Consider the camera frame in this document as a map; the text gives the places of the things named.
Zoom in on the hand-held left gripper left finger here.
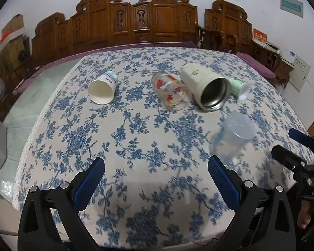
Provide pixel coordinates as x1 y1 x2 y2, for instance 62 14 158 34
18 157 106 251

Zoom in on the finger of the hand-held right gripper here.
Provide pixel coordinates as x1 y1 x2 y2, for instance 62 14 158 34
288 128 314 163
271 145 310 181

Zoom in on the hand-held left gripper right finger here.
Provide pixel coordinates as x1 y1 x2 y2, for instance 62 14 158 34
208 155 297 251

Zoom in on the clear plastic cup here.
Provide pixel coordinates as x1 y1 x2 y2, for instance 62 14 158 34
209 111 256 163

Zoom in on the green paper cup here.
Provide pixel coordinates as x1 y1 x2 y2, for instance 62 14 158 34
229 77 256 103

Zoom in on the white paper cup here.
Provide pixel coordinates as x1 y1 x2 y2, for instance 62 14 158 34
87 71 118 104

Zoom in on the red printed glass cup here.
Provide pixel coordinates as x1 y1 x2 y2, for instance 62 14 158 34
151 70 192 112

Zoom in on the person's right hand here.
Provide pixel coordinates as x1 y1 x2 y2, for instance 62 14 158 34
298 200 314 229

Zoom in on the blue floral tablecloth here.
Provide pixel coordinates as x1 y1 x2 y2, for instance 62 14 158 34
12 50 314 249

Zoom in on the white device box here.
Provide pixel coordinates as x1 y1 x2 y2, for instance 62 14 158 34
279 49 297 68

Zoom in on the purple chair cushion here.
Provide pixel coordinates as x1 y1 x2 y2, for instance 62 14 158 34
237 51 276 79

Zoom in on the wooden side table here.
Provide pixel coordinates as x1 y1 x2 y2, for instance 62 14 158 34
251 40 282 72

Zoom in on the cream steel mug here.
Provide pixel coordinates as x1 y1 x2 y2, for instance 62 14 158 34
180 63 233 113

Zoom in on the carved wooden armchair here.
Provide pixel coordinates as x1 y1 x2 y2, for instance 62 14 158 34
197 0 253 56

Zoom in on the carved wooden sofa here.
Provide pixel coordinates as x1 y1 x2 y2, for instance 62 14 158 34
31 0 200 69

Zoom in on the cardboard box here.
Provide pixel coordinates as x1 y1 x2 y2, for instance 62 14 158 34
0 14 26 48

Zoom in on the white wall box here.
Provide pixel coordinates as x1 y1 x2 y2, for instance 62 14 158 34
288 55 312 92

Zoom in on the red wall sign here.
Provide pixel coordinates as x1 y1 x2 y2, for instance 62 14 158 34
252 28 268 44

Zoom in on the green framed wall panel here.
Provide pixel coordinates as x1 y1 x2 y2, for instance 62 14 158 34
280 0 304 18

